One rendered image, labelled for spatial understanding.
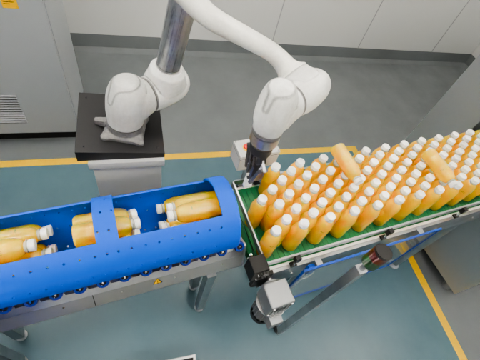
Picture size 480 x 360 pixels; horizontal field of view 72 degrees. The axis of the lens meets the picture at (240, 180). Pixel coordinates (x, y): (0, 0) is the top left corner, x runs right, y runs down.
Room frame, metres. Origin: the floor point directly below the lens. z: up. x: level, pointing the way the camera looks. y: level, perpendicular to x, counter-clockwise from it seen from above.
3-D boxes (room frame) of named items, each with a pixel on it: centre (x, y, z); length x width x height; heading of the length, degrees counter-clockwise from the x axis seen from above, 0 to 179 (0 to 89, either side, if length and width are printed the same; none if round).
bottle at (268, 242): (0.66, -0.19, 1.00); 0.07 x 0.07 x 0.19
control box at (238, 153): (1.06, -0.03, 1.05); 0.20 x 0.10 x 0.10; 125
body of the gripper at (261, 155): (0.71, -0.03, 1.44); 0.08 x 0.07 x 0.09; 35
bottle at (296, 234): (0.74, -0.30, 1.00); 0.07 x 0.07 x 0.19
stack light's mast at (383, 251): (0.62, -0.54, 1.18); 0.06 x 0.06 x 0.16
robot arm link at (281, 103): (0.72, -0.04, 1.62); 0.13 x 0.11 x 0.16; 150
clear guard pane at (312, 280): (0.84, -0.70, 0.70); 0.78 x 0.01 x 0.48; 125
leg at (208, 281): (0.60, -0.01, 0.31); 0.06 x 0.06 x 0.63; 35
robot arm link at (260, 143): (0.71, -0.03, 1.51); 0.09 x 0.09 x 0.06
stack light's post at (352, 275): (0.62, -0.54, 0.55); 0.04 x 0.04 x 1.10; 35
